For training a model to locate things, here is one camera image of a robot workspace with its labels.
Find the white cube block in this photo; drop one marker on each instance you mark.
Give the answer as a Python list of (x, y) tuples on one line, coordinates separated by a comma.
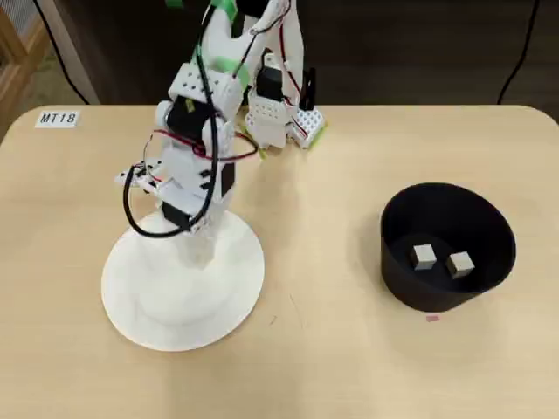
[(423, 256), (459, 264)]

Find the small pink sticker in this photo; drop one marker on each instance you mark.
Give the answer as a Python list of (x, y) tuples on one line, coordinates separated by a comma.
[(432, 318)]

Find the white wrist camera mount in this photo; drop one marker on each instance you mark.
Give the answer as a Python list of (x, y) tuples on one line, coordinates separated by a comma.
[(140, 174)]

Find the white round plate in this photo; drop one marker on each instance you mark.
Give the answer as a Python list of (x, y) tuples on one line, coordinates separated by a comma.
[(183, 323)]

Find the wooden furniture frame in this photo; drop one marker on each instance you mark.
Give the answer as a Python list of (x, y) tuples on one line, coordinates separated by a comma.
[(17, 65)]

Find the grey metal post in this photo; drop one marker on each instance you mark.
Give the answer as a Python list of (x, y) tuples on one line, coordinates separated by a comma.
[(75, 57)]

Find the green tape band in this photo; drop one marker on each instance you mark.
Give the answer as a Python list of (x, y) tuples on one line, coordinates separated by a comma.
[(225, 8), (231, 67)]

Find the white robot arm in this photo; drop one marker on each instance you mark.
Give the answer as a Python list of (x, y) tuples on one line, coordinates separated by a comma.
[(218, 43)]

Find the green tape strip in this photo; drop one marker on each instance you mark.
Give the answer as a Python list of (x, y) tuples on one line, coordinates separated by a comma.
[(174, 3)]

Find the white MT18 label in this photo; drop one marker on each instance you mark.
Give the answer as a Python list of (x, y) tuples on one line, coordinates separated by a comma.
[(57, 118)]

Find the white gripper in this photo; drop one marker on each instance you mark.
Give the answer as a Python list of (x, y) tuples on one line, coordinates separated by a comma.
[(175, 215)]

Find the black table clamp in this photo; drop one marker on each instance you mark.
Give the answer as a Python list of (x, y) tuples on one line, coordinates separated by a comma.
[(309, 91)]

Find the black pot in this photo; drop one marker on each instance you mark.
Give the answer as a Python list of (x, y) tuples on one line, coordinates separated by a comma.
[(436, 297)]

